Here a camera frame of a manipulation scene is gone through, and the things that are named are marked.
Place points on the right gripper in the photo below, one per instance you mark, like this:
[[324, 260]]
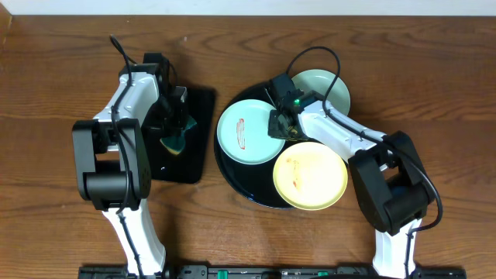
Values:
[[273, 131]]

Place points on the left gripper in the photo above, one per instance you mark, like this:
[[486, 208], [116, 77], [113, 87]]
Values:
[[182, 118]]

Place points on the green yellow sponge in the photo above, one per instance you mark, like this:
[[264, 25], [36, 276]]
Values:
[[175, 144]]

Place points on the light blue plate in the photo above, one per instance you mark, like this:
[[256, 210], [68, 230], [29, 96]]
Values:
[[242, 132]]

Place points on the yellow plate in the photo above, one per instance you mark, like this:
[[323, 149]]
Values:
[[310, 176]]

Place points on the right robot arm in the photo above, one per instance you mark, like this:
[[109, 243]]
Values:
[[392, 188]]

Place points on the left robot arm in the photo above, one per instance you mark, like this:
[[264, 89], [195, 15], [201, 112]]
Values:
[[112, 163]]

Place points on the black rectangular tray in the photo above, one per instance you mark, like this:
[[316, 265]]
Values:
[[186, 167]]

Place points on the black round tray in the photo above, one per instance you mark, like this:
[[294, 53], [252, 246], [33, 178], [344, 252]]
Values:
[[254, 182]]

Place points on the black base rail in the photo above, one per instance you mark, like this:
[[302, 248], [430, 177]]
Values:
[[203, 272]]

